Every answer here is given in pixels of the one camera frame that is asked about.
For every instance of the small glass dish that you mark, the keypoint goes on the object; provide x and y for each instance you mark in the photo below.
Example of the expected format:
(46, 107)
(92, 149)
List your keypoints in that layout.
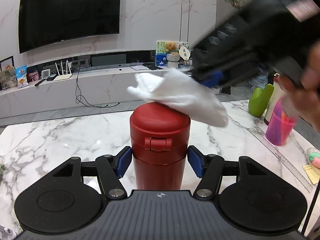
(312, 151)

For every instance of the black tablet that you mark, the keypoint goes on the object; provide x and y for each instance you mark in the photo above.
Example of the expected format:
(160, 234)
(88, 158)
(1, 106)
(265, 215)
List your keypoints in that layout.
(154, 67)

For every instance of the green and blue painting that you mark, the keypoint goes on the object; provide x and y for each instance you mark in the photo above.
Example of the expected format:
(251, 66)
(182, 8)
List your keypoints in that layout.
(160, 60)

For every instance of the small black box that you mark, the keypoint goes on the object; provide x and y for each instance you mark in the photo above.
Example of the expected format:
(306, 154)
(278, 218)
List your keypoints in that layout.
(52, 77)

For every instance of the pink picture card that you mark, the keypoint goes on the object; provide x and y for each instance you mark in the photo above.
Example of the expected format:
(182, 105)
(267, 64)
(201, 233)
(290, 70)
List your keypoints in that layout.
(33, 77)

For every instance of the red thermos bottle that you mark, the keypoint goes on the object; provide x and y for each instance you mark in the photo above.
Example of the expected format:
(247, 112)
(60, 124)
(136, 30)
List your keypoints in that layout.
(160, 135)

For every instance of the pink carrot toy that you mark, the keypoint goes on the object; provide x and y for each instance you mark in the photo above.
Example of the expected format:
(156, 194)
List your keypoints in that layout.
(316, 161)

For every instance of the white jug with red lid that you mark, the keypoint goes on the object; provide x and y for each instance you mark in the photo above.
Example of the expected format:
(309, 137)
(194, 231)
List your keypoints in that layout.
(272, 97)

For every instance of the black wall television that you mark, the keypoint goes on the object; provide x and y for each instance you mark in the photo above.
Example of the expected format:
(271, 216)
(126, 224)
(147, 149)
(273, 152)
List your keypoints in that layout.
(67, 15)

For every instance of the clear plastic ruler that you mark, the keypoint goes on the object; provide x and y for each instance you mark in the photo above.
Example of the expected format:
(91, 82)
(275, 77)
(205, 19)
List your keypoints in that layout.
(282, 157)

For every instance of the blue snack bag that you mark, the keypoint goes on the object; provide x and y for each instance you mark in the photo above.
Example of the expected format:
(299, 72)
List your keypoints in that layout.
(21, 77)

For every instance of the pink translucent pen container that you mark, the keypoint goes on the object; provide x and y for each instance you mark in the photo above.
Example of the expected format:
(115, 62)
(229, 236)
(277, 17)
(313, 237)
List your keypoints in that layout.
(278, 130)

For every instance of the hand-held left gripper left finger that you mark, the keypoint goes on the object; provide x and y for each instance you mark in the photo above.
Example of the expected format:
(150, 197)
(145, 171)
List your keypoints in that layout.
(123, 163)

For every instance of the brown teddy bear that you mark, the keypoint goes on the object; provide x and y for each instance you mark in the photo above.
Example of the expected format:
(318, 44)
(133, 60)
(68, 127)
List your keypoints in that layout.
(171, 47)

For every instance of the black remote control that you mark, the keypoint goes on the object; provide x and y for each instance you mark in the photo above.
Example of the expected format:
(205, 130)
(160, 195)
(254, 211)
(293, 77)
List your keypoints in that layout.
(40, 82)

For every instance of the yellow sticky note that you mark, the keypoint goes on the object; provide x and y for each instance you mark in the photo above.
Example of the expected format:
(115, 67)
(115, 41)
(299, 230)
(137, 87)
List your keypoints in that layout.
(312, 175)

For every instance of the black picture frame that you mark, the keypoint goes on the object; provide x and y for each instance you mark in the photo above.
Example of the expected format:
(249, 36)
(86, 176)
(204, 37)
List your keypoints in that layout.
(7, 62)

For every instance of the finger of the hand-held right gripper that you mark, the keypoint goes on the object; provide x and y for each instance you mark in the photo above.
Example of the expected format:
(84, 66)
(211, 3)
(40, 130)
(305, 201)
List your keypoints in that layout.
(212, 78)

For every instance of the clear plastic bag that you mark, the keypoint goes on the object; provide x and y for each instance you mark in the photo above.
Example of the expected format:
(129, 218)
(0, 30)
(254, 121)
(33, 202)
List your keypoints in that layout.
(258, 82)

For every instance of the round white hand fan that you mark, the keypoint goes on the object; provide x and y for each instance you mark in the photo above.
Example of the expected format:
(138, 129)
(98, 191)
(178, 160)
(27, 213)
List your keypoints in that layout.
(185, 53)

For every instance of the white marble television cabinet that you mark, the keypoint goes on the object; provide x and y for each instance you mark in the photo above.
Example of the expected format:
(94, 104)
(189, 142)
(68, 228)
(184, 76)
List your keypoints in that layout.
(105, 87)

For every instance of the white router with antennas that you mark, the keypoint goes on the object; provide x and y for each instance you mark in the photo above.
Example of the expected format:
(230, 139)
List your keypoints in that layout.
(63, 76)

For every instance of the white cloth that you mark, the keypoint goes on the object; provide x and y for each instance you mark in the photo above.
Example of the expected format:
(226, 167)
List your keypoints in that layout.
(180, 97)

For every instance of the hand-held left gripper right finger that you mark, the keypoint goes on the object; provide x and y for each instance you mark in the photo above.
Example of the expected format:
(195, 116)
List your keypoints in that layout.
(196, 162)

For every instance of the camouflage patterned picture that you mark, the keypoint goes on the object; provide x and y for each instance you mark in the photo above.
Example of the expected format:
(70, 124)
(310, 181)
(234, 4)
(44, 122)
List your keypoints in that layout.
(8, 80)

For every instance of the green curved vase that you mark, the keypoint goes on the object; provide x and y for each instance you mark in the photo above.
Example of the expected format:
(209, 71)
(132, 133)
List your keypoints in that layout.
(258, 102)

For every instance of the small white display clock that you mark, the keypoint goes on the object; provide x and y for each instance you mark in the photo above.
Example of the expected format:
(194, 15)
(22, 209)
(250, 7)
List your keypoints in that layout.
(46, 74)

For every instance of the person's right hand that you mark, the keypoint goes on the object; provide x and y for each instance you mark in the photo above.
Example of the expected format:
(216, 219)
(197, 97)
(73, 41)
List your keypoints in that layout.
(308, 100)

